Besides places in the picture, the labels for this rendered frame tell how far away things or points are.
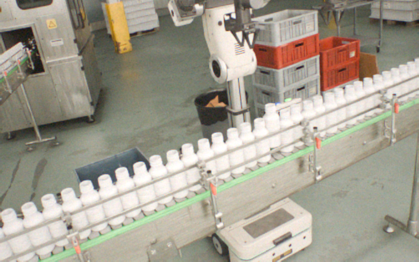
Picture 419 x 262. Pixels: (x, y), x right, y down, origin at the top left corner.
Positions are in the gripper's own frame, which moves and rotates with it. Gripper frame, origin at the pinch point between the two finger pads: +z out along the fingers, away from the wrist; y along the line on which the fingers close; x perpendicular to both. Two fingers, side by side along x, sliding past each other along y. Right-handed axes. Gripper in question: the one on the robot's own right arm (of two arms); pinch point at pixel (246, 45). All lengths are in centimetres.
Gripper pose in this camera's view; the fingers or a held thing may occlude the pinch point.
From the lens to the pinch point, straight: 148.4
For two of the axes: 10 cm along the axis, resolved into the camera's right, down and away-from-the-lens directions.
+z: 1.5, 9.0, 4.0
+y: 4.9, 2.9, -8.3
